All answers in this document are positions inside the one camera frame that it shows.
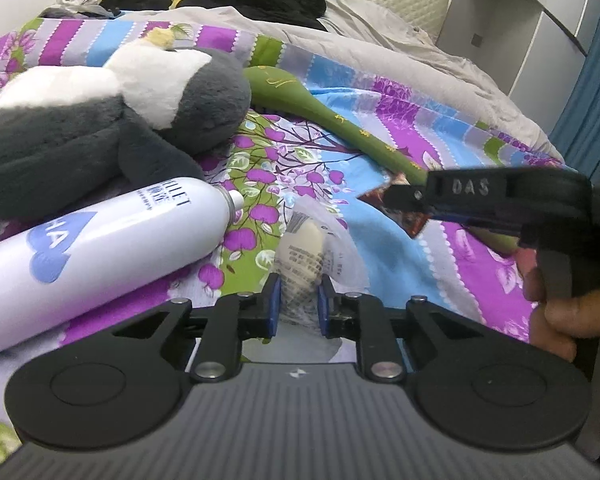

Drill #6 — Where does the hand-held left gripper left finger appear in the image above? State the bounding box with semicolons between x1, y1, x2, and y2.
111;274;283;382

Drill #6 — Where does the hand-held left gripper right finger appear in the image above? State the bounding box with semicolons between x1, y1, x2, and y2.
317;277;487;382

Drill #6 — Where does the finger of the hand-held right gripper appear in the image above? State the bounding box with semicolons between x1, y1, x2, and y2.
385;169;520;235

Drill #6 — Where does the dark red snack wrapper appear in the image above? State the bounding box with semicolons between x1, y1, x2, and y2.
357;172;431;238

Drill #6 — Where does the clear plastic bag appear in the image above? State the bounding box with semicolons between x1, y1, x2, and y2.
272;205;368;331

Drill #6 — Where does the person's right hand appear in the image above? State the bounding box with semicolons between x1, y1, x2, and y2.
512;249;600;361

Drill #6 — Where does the striped floral bedsheet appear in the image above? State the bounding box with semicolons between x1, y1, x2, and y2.
0;16;568;466

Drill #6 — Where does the blue curtain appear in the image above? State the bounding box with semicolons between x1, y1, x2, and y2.
550;10;600;171

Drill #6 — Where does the grey duvet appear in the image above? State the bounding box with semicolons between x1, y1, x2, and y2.
117;0;566;161

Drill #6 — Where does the white spray bottle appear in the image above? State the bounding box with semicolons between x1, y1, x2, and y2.
0;176;245;361

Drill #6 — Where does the grey wardrobe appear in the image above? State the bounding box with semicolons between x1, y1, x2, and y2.
437;0;600;136

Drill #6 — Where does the green massage hammer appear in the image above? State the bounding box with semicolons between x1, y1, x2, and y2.
242;65;523;256

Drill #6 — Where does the grey white penguin plush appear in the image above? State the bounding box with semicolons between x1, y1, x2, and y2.
0;30;253;221

